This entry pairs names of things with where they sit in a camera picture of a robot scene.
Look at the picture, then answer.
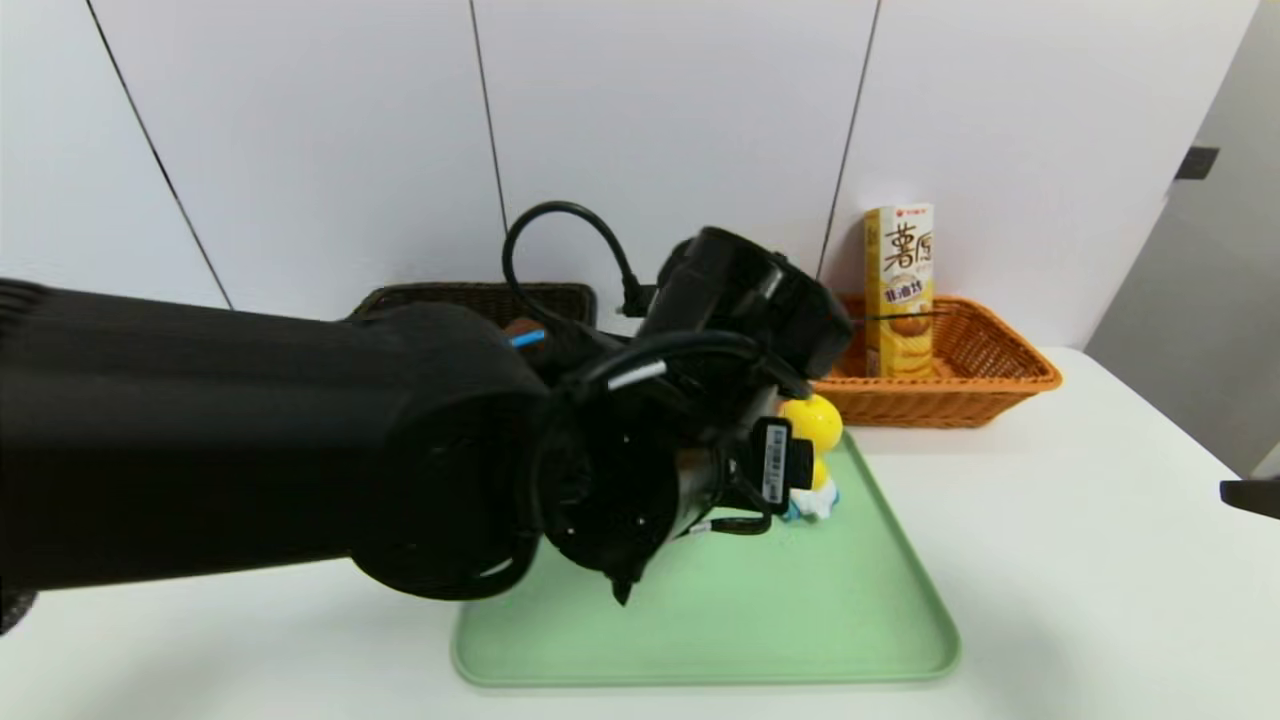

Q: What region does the dark brown wicker basket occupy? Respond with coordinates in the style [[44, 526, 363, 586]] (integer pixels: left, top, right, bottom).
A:
[[345, 282, 599, 331]]

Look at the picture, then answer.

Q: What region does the yellow potato chips box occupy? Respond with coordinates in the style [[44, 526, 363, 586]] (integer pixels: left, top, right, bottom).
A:
[[865, 204, 936, 379]]

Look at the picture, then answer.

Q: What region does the light green plastic tray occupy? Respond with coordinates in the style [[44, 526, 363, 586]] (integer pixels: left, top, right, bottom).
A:
[[452, 430, 961, 688]]

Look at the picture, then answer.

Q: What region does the yellow duck toy car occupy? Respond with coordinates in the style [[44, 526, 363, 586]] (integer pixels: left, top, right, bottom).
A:
[[778, 393, 844, 524]]

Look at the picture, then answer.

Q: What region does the orange wicker basket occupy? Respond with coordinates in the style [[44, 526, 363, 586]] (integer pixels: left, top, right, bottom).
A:
[[810, 294, 1063, 429]]

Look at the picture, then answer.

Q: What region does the black left camera cable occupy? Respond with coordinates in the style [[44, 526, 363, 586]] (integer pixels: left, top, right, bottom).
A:
[[502, 200, 813, 403]]

